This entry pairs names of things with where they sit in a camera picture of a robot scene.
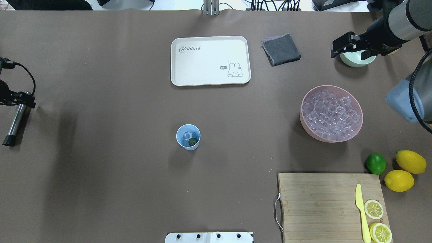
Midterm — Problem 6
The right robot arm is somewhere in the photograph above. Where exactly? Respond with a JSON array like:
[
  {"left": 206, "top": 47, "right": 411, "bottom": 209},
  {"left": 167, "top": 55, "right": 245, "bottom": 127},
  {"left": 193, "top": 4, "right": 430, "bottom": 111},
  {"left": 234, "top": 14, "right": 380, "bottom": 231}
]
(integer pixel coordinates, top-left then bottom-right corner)
[{"left": 331, "top": 0, "right": 432, "bottom": 124}]

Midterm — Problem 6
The lower yellow lemon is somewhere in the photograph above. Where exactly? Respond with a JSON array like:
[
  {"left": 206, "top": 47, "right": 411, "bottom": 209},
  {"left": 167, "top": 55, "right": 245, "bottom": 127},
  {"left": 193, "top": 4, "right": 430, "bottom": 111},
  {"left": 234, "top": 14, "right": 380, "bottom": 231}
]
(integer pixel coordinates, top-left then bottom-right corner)
[{"left": 384, "top": 170, "right": 415, "bottom": 192}]

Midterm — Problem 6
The yellow lemon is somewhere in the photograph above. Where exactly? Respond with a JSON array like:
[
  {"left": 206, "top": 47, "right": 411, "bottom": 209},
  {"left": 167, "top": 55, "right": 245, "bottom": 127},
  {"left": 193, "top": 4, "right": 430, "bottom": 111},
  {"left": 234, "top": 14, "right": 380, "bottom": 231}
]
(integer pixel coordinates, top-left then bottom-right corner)
[
  {"left": 384, "top": 170, "right": 415, "bottom": 192},
  {"left": 395, "top": 150, "right": 427, "bottom": 174}
]

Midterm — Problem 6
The lower lemon slice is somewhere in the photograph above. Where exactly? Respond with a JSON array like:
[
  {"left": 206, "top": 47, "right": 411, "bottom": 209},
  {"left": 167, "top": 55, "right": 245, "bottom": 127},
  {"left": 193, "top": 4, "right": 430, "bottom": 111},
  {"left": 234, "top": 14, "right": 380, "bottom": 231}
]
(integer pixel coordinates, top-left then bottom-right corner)
[{"left": 369, "top": 223, "right": 393, "bottom": 243}]

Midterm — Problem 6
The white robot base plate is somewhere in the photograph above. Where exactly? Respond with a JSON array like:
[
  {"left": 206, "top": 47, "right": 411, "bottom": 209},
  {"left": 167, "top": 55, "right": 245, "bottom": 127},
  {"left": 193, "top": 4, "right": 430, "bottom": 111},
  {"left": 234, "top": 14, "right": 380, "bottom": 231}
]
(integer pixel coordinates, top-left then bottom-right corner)
[{"left": 165, "top": 231, "right": 254, "bottom": 243}]

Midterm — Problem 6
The light blue plastic cup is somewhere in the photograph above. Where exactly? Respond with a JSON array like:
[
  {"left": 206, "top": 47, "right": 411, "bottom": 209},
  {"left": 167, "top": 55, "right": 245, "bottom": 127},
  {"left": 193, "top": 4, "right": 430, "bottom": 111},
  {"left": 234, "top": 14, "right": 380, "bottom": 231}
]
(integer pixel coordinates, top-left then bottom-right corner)
[{"left": 176, "top": 124, "right": 201, "bottom": 151}]

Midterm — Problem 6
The bamboo cutting board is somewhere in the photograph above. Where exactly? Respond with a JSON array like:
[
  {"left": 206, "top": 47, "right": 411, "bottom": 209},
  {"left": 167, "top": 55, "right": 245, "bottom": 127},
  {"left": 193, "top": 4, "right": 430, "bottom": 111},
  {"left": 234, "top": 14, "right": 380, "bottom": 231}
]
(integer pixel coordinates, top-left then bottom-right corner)
[{"left": 275, "top": 173, "right": 390, "bottom": 243}]

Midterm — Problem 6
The upper yellow lemon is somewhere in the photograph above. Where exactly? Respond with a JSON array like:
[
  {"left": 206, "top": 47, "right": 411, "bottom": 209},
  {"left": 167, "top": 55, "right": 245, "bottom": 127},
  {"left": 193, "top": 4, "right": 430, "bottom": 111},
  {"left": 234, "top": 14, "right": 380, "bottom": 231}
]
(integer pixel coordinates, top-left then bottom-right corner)
[{"left": 395, "top": 150, "right": 427, "bottom": 174}]

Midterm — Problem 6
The lemon slice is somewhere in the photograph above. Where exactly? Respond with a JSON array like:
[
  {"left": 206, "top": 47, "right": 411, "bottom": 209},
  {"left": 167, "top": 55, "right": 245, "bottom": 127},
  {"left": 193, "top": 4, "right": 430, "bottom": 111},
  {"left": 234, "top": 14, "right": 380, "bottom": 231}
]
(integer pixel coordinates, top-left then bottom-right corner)
[
  {"left": 364, "top": 199, "right": 384, "bottom": 220},
  {"left": 369, "top": 223, "right": 393, "bottom": 243}
]

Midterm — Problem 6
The pink bowl of ice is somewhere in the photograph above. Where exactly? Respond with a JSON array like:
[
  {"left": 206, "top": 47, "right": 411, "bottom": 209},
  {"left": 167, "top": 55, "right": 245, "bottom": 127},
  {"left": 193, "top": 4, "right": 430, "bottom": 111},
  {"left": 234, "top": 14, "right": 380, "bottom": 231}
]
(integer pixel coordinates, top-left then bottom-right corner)
[{"left": 299, "top": 85, "right": 363, "bottom": 143}]

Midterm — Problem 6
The red strawberry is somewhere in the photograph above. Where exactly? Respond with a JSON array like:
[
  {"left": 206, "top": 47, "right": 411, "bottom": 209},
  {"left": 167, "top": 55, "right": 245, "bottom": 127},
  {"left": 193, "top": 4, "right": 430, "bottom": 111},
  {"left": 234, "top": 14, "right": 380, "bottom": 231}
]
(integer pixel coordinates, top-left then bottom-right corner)
[{"left": 188, "top": 137, "right": 198, "bottom": 146}]

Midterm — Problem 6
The upper lemon slice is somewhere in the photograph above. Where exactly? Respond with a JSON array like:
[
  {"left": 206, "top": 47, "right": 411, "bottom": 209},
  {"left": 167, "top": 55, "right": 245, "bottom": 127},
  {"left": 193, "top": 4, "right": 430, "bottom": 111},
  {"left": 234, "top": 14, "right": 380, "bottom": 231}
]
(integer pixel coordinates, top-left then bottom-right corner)
[{"left": 364, "top": 199, "right": 384, "bottom": 220}]

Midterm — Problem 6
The steel muddler black tip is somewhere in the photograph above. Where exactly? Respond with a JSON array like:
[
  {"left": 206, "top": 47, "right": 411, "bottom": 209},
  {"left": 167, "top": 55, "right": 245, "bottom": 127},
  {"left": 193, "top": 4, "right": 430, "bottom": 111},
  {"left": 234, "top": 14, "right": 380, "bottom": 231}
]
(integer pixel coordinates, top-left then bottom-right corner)
[{"left": 2, "top": 105, "right": 28, "bottom": 147}]

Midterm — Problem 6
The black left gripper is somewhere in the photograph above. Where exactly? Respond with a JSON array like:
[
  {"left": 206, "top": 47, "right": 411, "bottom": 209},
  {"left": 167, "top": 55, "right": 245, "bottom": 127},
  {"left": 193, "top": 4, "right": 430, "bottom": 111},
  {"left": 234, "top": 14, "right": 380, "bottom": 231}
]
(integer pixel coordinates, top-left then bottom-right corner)
[{"left": 0, "top": 80, "right": 36, "bottom": 109}]

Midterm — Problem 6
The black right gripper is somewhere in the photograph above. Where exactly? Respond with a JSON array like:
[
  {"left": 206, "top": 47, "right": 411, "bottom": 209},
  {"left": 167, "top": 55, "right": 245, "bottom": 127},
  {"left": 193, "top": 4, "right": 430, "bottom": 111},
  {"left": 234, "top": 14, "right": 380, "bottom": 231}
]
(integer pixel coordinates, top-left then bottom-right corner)
[{"left": 331, "top": 17, "right": 404, "bottom": 60}]

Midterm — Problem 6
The grey folded cloth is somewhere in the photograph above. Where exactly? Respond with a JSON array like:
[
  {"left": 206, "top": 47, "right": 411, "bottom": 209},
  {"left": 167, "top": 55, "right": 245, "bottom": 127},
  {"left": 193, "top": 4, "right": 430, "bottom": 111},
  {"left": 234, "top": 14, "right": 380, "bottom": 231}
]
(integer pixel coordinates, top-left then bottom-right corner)
[{"left": 261, "top": 33, "right": 301, "bottom": 66}]

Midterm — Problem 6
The mint green bowl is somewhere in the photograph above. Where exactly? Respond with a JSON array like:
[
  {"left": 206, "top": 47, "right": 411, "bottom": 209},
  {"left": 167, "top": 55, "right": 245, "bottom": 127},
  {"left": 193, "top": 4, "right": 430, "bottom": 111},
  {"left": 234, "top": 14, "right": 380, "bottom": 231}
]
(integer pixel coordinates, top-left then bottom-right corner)
[{"left": 340, "top": 50, "right": 376, "bottom": 68}]

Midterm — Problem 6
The cream rabbit tray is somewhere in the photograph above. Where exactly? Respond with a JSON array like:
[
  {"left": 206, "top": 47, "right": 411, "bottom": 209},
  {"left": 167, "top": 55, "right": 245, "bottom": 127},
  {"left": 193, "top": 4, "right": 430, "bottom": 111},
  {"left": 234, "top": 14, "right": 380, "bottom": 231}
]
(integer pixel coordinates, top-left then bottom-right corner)
[{"left": 171, "top": 36, "right": 251, "bottom": 87}]

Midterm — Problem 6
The clear ice cube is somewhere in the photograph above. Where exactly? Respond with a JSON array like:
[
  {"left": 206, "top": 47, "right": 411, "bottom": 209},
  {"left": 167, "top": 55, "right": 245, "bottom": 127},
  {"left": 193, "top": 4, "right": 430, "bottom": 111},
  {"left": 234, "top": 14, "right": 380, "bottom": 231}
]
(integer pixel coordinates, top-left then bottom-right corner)
[{"left": 183, "top": 131, "right": 193, "bottom": 141}]

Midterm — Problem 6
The green lime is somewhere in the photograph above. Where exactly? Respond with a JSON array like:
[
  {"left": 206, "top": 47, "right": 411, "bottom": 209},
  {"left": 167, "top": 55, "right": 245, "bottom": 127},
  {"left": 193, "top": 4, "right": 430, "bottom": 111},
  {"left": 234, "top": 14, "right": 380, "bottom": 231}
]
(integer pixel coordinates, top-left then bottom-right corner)
[{"left": 366, "top": 153, "right": 387, "bottom": 175}]

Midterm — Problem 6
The yellow plastic knife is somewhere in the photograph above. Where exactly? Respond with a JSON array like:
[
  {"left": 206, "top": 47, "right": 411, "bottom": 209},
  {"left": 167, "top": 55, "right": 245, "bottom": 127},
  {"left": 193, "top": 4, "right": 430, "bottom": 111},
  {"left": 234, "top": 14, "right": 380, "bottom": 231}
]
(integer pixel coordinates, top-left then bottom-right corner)
[{"left": 355, "top": 184, "right": 372, "bottom": 243}]

